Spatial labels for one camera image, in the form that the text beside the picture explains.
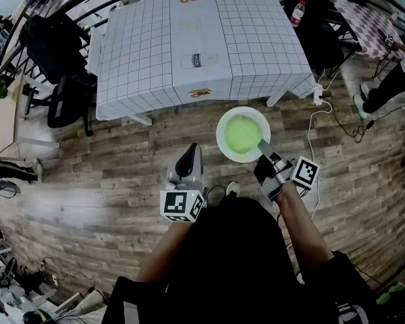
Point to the white frame stool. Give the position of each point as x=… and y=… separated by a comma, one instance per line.
x=67, y=304

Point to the person's white shoe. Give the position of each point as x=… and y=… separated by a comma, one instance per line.
x=233, y=188

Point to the red label water bottle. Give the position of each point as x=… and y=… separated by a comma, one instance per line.
x=297, y=13

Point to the black chair with jacket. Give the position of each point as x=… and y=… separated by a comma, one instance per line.
x=320, y=46

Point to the white power strip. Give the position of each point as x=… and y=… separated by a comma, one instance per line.
x=318, y=94

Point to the person's left forearm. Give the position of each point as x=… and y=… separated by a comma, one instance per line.
x=165, y=248

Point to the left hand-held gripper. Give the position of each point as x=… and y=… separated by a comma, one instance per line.
x=182, y=204

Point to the person's right forearm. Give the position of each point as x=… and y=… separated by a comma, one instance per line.
x=300, y=224

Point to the purple checked cloth table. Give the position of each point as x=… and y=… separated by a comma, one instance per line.
x=368, y=25

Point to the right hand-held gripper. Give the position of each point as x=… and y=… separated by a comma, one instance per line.
x=303, y=174

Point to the light wooden desk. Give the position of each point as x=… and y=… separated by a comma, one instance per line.
x=5, y=127

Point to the white bowl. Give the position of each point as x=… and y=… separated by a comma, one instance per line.
x=222, y=140

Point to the person's black clothing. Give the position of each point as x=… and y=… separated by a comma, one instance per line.
x=233, y=265

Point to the green plant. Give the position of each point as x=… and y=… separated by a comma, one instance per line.
x=0, y=90

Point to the white side shelf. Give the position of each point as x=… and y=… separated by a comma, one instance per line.
x=94, y=51

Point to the black office chair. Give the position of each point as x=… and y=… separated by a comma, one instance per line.
x=50, y=46

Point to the table with checked cloth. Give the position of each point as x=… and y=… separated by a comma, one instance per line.
x=138, y=62

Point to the green lettuce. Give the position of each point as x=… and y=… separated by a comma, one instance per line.
x=241, y=133

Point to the beige cloth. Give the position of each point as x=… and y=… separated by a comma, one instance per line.
x=87, y=307

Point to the black helmet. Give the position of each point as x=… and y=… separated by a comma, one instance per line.
x=35, y=317

